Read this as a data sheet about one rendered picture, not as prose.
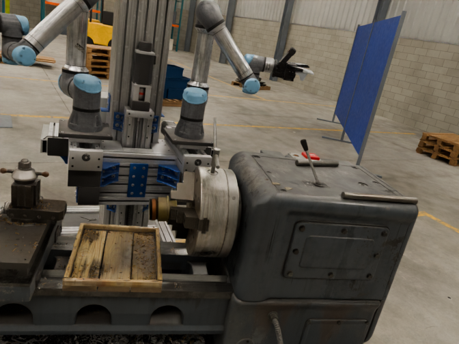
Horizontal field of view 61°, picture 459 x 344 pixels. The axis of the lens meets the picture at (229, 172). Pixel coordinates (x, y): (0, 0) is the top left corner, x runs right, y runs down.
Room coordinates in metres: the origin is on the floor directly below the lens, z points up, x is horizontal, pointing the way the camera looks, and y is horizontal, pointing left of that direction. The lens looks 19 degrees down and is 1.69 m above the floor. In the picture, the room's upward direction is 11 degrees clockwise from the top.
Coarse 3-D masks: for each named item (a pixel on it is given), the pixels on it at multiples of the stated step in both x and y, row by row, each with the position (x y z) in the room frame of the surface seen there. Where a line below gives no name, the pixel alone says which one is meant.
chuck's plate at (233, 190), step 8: (232, 176) 1.25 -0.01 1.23; (232, 184) 1.21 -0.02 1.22; (232, 192) 1.18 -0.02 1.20; (232, 200) 1.16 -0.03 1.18; (232, 208) 1.15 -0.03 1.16; (232, 216) 1.14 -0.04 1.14; (232, 224) 1.13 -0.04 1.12; (232, 232) 1.13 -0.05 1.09; (224, 240) 1.12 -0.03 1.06; (232, 240) 1.13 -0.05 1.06; (224, 248) 1.13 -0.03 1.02; (224, 256) 1.17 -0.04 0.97
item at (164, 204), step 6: (162, 198) 1.22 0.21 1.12; (168, 198) 1.22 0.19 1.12; (150, 204) 1.19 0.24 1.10; (156, 204) 1.19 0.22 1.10; (162, 204) 1.19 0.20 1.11; (168, 204) 1.19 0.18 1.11; (174, 204) 1.21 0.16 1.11; (150, 210) 1.18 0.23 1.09; (156, 210) 1.18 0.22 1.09; (162, 210) 1.18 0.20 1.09; (168, 210) 1.18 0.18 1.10; (150, 216) 1.18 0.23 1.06; (156, 216) 1.18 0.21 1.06; (162, 216) 1.18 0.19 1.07; (168, 216) 1.18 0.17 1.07; (168, 222) 1.20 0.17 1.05
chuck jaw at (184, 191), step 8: (184, 176) 1.30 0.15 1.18; (192, 176) 1.31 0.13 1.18; (176, 184) 1.29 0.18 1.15; (184, 184) 1.28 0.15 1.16; (192, 184) 1.29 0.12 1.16; (176, 192) 1.25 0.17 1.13; (184, 192) 1.26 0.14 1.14; (192, 192) 1.27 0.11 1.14; (176, 200) 1.25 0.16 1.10; (184, 200) 1.25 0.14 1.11; (192, 200) 1.25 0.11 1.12
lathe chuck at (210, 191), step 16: (208, 176) 1.21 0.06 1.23; (224, 176) 1.23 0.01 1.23; (208, 192) 1.15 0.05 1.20; (224, 192) 1.17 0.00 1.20; (208, 208) 1.12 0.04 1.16; (224, 208) 1.14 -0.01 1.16; (208, 224) 1.11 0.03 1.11; (224, 224) 1.12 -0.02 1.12; (192, 240) 1.16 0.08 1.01; (208, 240) 1.11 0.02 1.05; (192, 256) 1.17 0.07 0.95; (208, 256) 1.16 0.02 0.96
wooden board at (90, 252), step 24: (96, 240) 1.25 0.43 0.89; (120, 240) 1.28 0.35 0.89; (144, 240) 1.31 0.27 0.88; (72, 264) 1.07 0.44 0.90; (96, 264) 1.11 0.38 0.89; (120, 264) 1.13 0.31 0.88; (144, 264) 1.16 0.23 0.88; (72, 288) 0.98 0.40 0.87; (96, 288) 1.01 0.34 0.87; (120, 288) 1.02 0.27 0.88; (144, 288) 1.04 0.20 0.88
